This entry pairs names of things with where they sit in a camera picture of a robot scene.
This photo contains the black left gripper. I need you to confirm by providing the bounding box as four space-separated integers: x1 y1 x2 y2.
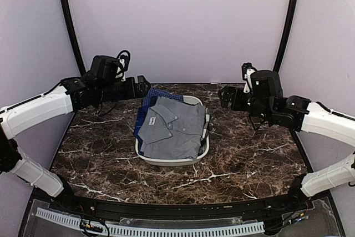
98 74 150 103

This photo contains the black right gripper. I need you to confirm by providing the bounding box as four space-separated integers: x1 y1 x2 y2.
219 84 273 122

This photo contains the white laundry basket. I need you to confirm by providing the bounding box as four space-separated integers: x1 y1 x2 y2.
135 95 209 167

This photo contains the grey long sleeve shirt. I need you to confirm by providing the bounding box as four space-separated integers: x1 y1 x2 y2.
138 97 206 160

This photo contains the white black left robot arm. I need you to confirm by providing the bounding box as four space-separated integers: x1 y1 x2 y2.
1 72 151 213

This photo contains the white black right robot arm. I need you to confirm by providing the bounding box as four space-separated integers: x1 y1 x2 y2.
218 86 354 211

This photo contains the blue small-check shirt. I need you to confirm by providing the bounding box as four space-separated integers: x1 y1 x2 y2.
143 88 184 106

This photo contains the blue plaid shirt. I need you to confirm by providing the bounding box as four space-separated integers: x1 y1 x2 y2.
134 97 157 155

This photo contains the black white checked shirt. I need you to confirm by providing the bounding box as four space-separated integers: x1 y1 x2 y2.
198 114 210 156

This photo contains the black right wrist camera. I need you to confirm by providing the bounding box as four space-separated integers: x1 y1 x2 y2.
241 63 283 99

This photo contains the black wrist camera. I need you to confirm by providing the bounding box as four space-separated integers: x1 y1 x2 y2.
241 63 283 99
89 50 130 83

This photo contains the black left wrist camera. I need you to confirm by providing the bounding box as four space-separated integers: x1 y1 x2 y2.
89 50 130 83

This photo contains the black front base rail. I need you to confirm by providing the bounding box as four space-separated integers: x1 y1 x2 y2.
33 185 331 223

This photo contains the black left frame post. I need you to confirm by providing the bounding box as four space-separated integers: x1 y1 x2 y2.
60 0 86 75

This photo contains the black frame post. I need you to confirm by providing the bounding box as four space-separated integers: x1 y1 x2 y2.
273 0 297 73
60 0 86 75

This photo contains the black right frame post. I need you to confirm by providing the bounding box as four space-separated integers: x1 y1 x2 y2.
273 0 297 73

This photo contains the white slotted cable duct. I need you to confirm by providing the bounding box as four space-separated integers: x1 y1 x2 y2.
35 208 265 236

